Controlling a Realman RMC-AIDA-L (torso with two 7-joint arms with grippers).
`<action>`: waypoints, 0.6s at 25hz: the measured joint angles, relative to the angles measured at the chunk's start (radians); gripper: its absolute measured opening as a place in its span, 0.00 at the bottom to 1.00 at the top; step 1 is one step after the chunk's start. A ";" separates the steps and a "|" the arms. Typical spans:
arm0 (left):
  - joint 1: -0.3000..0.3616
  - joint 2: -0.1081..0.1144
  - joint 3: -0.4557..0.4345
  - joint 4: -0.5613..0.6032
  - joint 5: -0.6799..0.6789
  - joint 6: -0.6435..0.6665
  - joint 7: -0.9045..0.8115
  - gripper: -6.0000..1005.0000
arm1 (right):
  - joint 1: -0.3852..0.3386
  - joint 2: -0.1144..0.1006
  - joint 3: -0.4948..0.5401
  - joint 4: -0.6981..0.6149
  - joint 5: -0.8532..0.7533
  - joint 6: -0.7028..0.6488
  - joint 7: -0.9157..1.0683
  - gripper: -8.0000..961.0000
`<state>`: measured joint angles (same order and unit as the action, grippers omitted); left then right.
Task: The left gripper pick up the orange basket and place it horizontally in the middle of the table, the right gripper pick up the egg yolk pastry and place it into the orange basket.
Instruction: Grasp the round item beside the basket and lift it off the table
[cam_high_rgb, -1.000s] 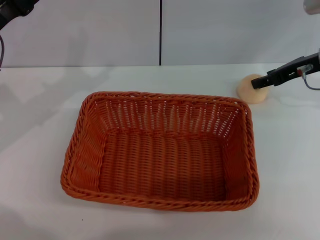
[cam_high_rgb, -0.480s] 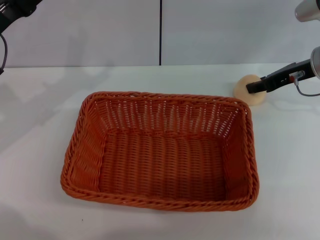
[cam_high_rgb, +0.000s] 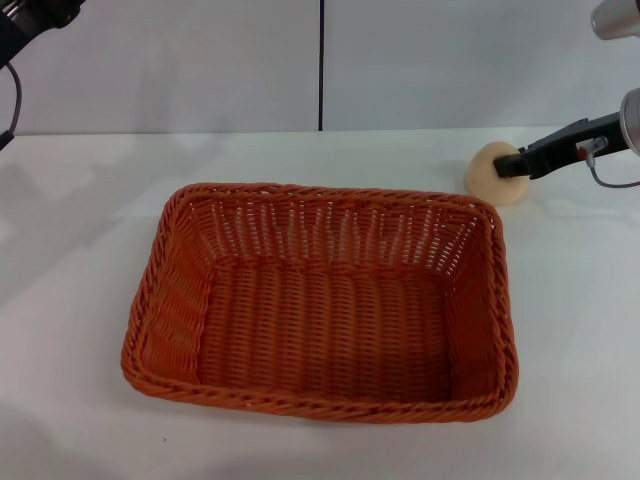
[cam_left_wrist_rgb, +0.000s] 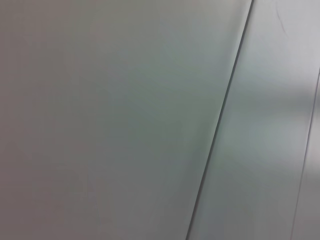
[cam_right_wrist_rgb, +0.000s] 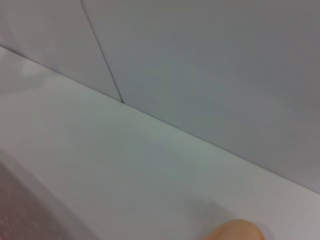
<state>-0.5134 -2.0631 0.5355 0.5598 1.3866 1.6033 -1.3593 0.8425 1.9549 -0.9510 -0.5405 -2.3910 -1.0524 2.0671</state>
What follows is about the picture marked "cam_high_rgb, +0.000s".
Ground grey right arm cable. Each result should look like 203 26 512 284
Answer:
583 135 640 190

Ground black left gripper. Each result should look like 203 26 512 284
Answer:
0 0 87 68

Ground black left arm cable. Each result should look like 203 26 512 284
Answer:
0 61 25 152

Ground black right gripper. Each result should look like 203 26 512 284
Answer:
493 112 627 181

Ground round beige bread bun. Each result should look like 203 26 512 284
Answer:
463 141 531 208

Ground orange woven rectangular basket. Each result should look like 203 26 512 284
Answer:
119 182 521 426

